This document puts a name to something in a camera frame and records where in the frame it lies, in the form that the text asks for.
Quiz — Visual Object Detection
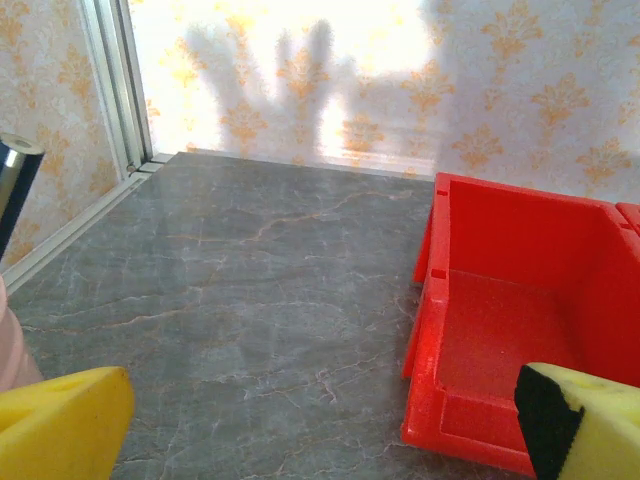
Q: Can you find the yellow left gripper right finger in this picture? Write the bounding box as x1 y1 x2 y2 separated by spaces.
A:
514 362 640 480

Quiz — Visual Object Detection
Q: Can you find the red plastic bin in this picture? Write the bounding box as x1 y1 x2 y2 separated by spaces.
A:
615 201 640 236
401 172 640 476

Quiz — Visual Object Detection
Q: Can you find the aluminium side rail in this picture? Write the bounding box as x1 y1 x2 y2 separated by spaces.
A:
0 164 156 296

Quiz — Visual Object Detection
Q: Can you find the dark pencil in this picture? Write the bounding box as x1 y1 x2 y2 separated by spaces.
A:
0 132 46 264

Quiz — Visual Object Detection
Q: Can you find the pink pencil cup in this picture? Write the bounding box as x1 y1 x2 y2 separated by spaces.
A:
0 277 44 394

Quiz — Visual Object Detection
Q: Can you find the aluminium frame post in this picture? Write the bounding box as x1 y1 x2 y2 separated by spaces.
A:
78 0 155 176

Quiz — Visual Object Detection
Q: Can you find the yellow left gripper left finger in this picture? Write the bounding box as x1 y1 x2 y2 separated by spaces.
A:
0 366 135 480

